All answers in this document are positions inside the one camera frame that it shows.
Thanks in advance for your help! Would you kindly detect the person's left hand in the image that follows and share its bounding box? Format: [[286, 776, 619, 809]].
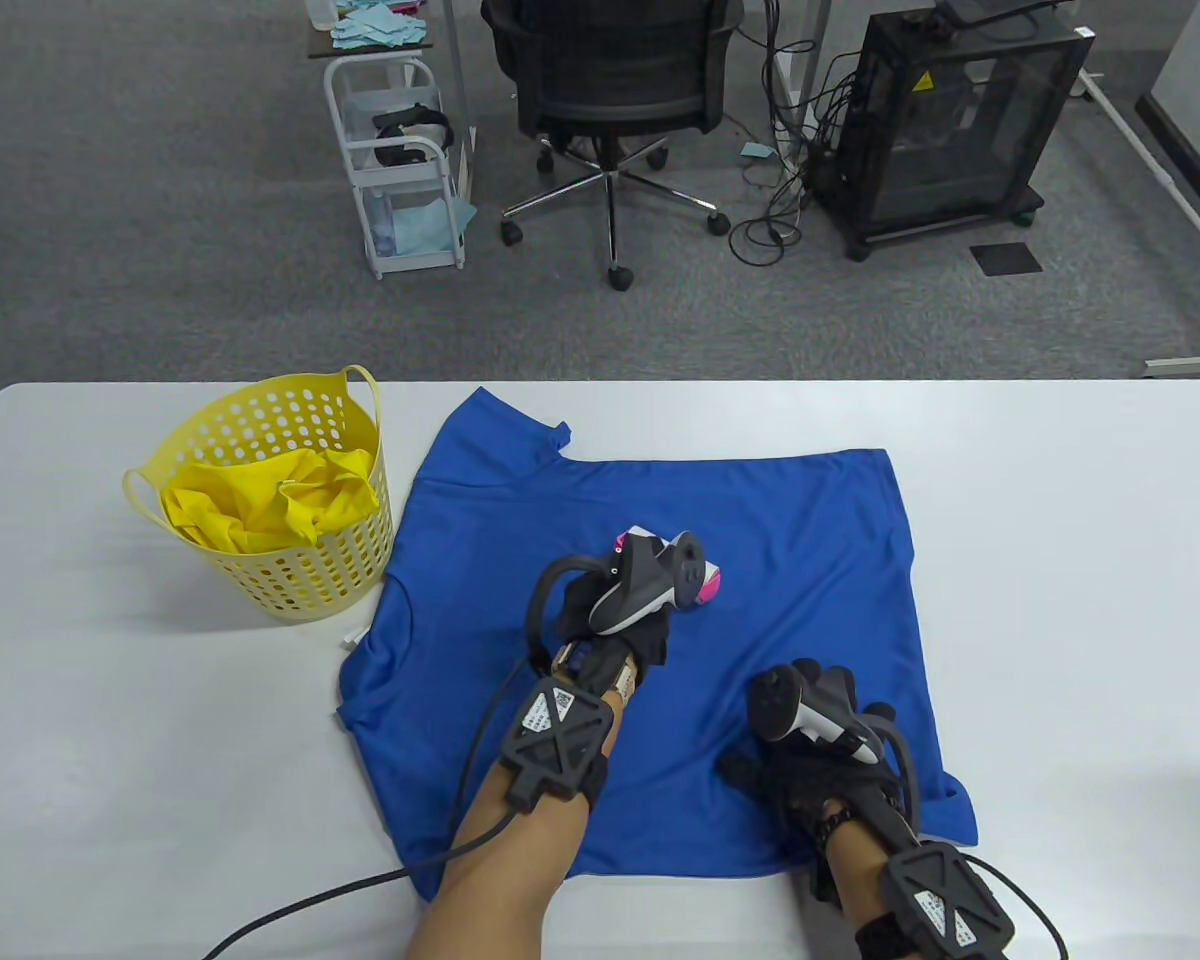
[[550, 575, 673, 691]]

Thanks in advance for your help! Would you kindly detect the person's right hand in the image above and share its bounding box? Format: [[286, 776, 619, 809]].
[[717, 658, 906, 841]]

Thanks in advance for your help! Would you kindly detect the pink lint roller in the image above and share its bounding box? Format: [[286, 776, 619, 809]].
[[610, 525, 723, 606]]

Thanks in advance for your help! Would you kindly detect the blue t-shirt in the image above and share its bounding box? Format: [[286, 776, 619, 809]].
[[337, 388, 979, 903]]

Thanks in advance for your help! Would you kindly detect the yellow t-shirt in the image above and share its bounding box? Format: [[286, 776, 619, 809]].
[[158, 447, 381, 554]]

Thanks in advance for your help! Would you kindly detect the person's right forearm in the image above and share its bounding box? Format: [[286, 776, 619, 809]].
[[820, 810, 921, 960]]

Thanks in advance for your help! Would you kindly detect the person's left forearm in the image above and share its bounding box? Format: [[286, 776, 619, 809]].
[[405, 680, 651, 960]]

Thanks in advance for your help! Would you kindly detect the grey left hand controller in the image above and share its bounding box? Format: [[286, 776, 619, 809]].
[[525, 530, 706, 681]]

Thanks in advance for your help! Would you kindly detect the grey hand controller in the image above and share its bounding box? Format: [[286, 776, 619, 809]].
[[748, 665, 923, 836], [525, 530, 706, 681]]

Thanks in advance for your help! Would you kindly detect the grey right hand controller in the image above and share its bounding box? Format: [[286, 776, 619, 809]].
[[748, 665, 923, 836]]

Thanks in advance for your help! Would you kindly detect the yellow perforated plastic basket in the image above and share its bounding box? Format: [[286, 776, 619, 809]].
[[123, 364, 396, 624]]

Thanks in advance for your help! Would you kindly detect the light blue cloth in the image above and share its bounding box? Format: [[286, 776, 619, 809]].
[[375, 195, 478, 256]]

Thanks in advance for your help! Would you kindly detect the black floor plate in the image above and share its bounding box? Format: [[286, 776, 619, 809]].
[[968, 242, 1044, 276]]

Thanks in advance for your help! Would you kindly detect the black headset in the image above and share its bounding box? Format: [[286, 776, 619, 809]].
[[373, 103, 456, 167]]

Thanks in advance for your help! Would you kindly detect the black office chair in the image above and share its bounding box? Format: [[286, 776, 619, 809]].
[[480, 0, 743, 292]]

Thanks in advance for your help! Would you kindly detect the black equipment cabinet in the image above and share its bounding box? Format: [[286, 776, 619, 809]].
[[815, 0, 1096, 263]]

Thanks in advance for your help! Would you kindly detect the white desk leg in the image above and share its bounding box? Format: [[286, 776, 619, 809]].
[[765, 0, 833, 161]]

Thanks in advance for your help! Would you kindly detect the white rolling cart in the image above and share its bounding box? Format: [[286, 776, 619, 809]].
[[322, 53, 478, 280]]

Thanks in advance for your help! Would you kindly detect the pile of light blue cloths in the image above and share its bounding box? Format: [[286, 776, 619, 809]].
[[330, 0, 433, 51]]

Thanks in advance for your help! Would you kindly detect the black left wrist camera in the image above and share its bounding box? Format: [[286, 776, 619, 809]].
[[500, 677, 616, 811]]

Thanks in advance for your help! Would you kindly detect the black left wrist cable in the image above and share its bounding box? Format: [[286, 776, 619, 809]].
[[200, 660, 531, 960]]

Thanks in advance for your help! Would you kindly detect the tangle of black cables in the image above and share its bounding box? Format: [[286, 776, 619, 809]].
[[728, 0, 861, 267]]

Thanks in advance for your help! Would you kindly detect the white desk base frame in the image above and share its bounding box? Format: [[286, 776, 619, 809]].
[[1078, 68, 1200, 379]]

